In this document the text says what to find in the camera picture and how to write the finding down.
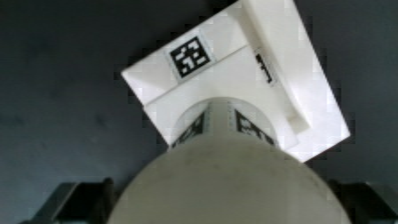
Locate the white lamp base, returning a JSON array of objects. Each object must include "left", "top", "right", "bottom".
[{"left": 121, "top": 0, "right": 351, "bottom": 161}]

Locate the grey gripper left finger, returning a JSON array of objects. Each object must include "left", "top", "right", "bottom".
[{"left": 20, "top": 178, "right": 116, "bottom": 224}]

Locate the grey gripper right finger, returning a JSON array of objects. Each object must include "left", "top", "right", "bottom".
[{"left": 329, "top": 180, "right": 398, "bottom": 224}]

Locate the white lamp bulb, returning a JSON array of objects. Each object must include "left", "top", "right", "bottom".
[{"left": 107, "top": 98, "right": 352, "bottom": 224}]

